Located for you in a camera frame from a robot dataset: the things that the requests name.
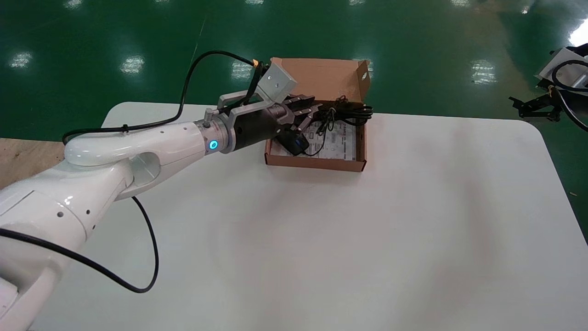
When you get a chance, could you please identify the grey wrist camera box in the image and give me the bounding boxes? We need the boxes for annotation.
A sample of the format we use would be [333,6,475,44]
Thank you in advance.
[217,61,298,116]
[535,44,588,91]

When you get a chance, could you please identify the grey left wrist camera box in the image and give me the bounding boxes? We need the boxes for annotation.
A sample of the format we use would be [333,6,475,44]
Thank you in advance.
[217,61,298,116]

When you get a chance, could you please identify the white printed instruction sheet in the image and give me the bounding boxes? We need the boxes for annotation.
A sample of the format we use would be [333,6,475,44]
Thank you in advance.
[271,117,357,161]

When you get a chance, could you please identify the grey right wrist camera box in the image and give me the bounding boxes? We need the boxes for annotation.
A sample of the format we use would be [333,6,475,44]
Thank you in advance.
[535,44,588,91]

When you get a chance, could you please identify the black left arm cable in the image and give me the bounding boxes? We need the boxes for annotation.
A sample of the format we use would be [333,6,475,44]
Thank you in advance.
[61,50,260,144]
[0,195,160,294]

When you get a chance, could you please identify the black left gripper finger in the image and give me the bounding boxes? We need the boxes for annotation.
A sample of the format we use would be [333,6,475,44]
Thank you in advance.
[294,113,323,135]
[286,94,318,114]

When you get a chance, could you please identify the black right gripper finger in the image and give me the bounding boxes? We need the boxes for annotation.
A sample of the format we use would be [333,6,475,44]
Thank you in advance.
[508,91,564,123]

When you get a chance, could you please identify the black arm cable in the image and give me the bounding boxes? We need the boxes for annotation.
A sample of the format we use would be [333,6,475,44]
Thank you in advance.
[61,50,260,144]
[550,59,588,133]
[0,195,160,294]

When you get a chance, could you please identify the thin black cable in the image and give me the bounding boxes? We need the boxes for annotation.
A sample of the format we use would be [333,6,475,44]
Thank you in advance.
[316,95,348,137]

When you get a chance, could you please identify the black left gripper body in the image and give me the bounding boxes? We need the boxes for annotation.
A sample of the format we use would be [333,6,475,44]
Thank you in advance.
[231,103,300,151]

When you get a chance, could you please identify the thick black power cord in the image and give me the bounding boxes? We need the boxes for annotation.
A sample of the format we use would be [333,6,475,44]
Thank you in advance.
[280,103,374,158]

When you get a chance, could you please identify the open brown cardboard box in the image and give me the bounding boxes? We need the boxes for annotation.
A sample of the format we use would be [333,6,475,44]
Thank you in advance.
[265,57,371,172]

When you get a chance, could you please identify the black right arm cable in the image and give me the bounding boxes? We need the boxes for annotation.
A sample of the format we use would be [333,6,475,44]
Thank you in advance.
[550,59,588,133]

